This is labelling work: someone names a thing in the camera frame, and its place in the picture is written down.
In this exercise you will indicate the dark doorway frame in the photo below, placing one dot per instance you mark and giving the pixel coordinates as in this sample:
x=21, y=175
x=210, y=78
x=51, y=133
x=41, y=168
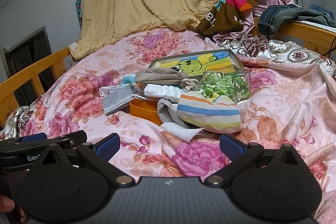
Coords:
x=33, y=48

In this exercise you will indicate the grey box with cartoon towel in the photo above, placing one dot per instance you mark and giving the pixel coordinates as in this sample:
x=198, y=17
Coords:
x=195, y=64

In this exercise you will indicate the blue denim jeans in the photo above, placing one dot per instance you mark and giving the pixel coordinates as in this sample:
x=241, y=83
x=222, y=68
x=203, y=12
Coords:
x=274, y=16

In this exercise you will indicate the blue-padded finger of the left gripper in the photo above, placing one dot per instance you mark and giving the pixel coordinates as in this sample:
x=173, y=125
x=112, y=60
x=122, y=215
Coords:
x=36, y=137

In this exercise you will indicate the person's left hand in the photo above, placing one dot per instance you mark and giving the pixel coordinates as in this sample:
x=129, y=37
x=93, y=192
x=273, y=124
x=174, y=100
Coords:
x=8, y=205

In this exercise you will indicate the wooden bed rail left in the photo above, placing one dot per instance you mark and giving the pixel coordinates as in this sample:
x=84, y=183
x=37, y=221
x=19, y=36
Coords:
x=30, y=74

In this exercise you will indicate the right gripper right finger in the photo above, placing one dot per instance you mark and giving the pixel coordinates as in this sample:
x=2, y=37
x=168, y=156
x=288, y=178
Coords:
x=241, y=155

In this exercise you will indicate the grey packaged mask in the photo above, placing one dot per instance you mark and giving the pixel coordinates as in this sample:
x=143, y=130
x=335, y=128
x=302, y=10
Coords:
x=117, y=97

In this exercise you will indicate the clear bag green pieces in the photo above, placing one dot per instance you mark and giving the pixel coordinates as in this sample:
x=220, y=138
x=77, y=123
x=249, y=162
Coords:
x=235, y=85

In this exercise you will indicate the orange plastic container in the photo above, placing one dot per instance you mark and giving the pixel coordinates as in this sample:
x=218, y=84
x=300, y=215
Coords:
x=145, y=109

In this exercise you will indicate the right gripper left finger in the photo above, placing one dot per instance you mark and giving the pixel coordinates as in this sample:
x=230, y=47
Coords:
x=96, y=157

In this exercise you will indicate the wooden bed rail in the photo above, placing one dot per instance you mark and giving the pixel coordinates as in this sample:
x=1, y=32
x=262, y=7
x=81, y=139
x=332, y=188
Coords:
x=315, y=37
x=30, y=74

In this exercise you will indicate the beige drawstring pouch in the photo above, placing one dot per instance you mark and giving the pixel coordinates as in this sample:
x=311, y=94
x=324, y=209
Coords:
x=165, y=76

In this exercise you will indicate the pale pink garment pile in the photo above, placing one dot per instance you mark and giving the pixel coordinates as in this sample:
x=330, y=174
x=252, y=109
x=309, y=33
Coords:
x=248, y=22

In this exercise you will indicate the white grey cloth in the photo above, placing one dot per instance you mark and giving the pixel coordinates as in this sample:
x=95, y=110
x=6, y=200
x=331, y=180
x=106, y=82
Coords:
x=172, y=123

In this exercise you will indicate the teal wall poster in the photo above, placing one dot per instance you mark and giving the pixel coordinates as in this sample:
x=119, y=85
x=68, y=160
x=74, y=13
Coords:
x=79, y=12

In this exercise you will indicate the light blue small cloth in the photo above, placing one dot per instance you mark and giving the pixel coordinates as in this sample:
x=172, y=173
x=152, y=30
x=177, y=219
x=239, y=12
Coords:
x=128, y=79

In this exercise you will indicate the colourful patchwork brown garment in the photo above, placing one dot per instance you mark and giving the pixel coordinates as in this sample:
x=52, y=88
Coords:
x=228, y=16

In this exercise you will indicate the white gold patterned quilt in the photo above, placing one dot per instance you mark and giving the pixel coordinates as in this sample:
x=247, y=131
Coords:
x=277, y=51

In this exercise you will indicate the wooden bed rail right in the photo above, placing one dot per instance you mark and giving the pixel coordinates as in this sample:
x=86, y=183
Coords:
x=315, y=37

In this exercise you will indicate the striped pastel towel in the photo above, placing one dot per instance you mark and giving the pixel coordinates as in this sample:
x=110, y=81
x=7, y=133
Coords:
x=218, y=115

